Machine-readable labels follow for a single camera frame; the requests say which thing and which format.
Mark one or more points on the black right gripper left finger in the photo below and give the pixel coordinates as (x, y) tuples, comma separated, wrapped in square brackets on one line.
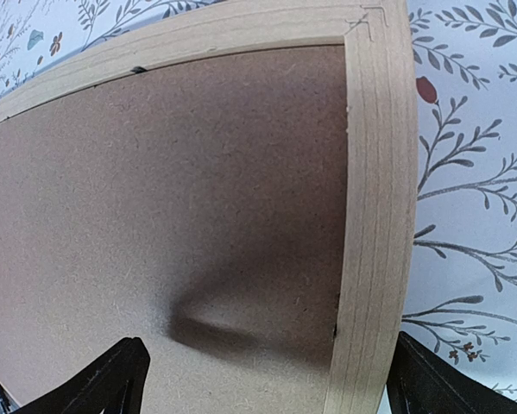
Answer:
[(113, 383)]

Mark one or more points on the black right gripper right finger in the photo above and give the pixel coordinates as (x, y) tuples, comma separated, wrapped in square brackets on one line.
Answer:
[(421, 382)]

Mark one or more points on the light wooden picture frame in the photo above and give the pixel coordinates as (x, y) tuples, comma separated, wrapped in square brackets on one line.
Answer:
[(381, 124)]

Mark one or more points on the brown backing board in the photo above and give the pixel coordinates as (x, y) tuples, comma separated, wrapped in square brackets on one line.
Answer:
[(199, 207)]

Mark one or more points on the floral patterned table cover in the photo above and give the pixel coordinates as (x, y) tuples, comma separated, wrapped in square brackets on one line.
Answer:
[(461, 295)]

